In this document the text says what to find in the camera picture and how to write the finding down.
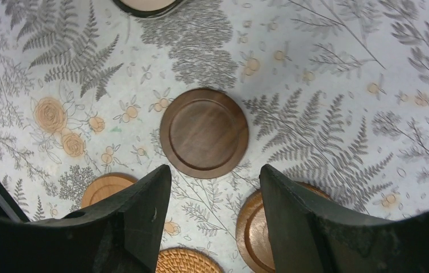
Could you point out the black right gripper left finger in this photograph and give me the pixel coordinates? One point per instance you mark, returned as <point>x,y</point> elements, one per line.
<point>121,233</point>

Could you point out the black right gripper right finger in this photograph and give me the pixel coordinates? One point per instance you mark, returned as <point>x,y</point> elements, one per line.
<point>346,240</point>

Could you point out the brown ridged coaster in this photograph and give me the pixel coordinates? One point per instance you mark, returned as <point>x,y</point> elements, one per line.
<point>253,233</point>

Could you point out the light bamboo coaster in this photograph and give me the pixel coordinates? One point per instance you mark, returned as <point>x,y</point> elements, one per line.
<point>106,186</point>

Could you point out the woven rattan coaster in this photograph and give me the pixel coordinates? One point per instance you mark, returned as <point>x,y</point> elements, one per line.
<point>179,259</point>

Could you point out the dark walnut coaster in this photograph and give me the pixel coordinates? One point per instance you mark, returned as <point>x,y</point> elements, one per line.
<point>204,133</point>

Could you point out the cream tray with black rim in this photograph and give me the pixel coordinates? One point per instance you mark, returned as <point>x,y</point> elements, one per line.
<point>148,9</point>

